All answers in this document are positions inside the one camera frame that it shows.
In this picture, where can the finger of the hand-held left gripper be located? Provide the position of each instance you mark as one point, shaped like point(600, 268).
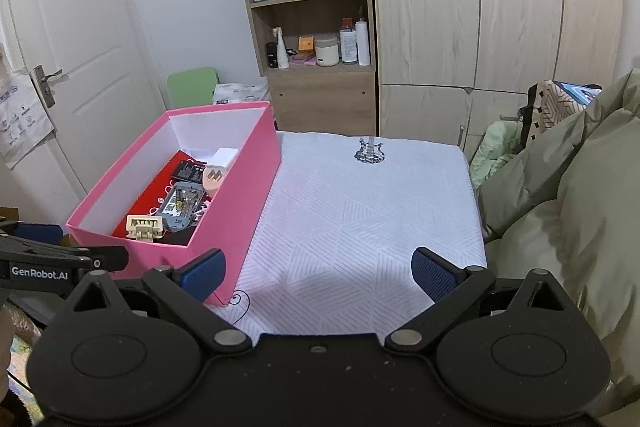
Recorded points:
point(35, 234)
point(50, 264)

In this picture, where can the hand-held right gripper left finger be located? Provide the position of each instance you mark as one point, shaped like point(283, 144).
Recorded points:
point(205, 276)

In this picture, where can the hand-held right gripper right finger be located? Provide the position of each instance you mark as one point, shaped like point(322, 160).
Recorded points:
point(435, 276)

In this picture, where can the black power bank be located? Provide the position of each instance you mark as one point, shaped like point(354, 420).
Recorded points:
point(177, 238)

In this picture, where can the grey device white label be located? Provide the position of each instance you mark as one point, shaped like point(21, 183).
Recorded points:
point(170, 217)

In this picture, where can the cream plug adapter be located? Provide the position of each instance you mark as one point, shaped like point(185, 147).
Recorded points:
point(145, 223)

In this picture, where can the pink rounded case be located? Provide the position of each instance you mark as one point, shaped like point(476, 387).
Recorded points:
point(212, 184)

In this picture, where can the pink box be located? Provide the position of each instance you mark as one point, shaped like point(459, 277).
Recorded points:
point(240, 187)
point(303, 59)

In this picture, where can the black battery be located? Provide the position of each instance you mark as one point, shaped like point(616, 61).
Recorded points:
point(187, 171)

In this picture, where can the red patterned card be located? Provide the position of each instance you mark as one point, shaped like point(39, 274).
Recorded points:
point(150, 197)

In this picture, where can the white tote bag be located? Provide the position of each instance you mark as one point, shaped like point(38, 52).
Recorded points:
point(20, 117)

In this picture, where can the light green cloth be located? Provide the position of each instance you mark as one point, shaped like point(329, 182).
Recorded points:
point(492, 147)

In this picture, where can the olive green duvet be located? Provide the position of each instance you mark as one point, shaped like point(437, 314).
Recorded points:
point(575, 207)

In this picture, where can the white plastic tissue pack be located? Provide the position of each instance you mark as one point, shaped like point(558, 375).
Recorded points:
point(240, 93)

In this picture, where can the green folding table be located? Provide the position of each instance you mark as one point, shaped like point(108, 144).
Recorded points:
point(192, 87)

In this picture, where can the patterned bag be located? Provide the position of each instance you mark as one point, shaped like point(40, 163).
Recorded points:
point(550, 107)

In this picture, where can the wooden shelf unit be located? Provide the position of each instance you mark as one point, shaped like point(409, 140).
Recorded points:
point(325, 102)

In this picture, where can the white door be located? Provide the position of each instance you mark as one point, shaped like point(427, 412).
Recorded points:
point(90, 32)

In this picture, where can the black small bottle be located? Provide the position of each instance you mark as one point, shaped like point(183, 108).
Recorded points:
point(272, 56)

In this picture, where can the white spray bottle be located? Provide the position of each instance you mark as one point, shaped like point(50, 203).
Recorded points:
point(281, 52)

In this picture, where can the pink flat box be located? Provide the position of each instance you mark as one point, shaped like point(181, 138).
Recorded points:
point(303, 59)

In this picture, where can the tall white cylinder bottle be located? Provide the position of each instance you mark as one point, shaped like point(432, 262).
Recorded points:
point(363, 44)

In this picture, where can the white can red cap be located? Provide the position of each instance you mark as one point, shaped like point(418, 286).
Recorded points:
point(348, 44)

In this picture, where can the white round jar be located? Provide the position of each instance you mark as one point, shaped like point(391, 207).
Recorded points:
point(326, 52)

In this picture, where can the orange small box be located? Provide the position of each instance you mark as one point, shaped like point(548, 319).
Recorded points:
point(306, 44)

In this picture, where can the wooden wardrobe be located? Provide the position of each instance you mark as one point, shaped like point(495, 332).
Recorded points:
point(525, 32)

